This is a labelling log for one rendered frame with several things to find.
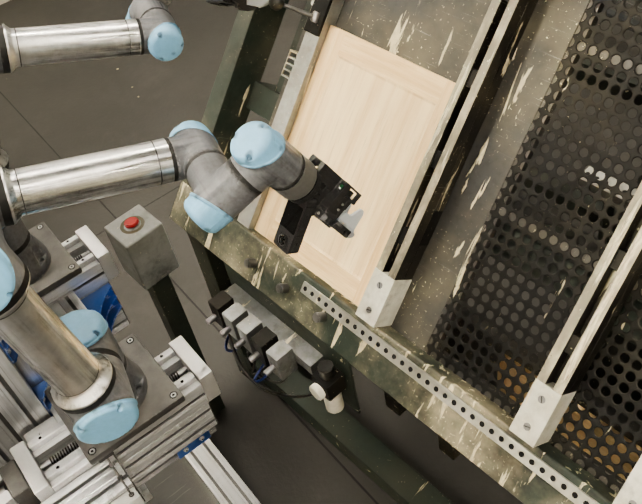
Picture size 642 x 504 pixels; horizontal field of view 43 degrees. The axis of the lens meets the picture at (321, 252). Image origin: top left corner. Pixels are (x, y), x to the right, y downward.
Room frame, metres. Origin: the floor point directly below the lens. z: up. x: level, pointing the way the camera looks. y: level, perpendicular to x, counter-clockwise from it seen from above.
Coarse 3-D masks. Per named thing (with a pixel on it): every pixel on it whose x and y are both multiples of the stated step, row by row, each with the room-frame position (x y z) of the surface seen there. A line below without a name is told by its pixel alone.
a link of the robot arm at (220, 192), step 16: (208, 160) 1.04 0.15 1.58; (224, 160) 1.05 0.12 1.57; (192, 176) 1.02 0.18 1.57; (208, 176) 1.00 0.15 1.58; (224, 176) 0.98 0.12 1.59; (240, 176) 0.97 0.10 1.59; (208, 192) 0.97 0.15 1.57; (224, 192) 0.96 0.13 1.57; (240, 192) 0.96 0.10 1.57; (256, 192) 0.96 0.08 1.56; (192, 208) 0.96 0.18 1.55; (208, 208) 0.95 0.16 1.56; (224, 208) 0.95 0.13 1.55; (240, 208) 0.96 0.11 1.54; (208, 224) 0.94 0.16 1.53; (224, 224) 0.95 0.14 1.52
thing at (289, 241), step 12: (288, 204) 1.03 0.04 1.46; (300, 204) 1.01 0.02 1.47; (312, 204) 1.01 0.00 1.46; (288, 216) 1.02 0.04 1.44; (300, 216) 1.00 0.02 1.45; (288, 228) 1.01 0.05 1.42; (300, 228) 0.99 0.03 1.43; (276, 240) 1.01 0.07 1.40; (288, 240) 0.99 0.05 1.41; (300, 240) 0.99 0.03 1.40; (288, 252) 0.98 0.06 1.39
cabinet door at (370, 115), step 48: (336, 48) 1.72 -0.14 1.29; (336, 96) 1.64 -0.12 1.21; (384, 96) 1.54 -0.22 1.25; (432, 96) 1.45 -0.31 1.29; (336, 144) 1.55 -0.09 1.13; (384, 144) 1.46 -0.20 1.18; (384, 192) 1.38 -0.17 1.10; (336, 240) 1.39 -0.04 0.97; (384, 240) 1.30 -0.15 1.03; (336, 288) 1.30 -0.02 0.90
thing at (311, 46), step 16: (336, 0) 1.79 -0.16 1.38; (336, 16) 1.78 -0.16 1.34; (304, 48) 1.76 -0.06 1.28; (320, 48) 1.75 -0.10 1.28; (304, 64) 1.73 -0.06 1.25; (288, 80) 1.74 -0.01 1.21; (304, 80) 1.71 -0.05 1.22; (288, 96) 1.71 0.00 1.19; (288, 112) 1.68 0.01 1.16; (272, 128) 1.69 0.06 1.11; (288, 128) 1.67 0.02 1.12; (256, 208) 1.58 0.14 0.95
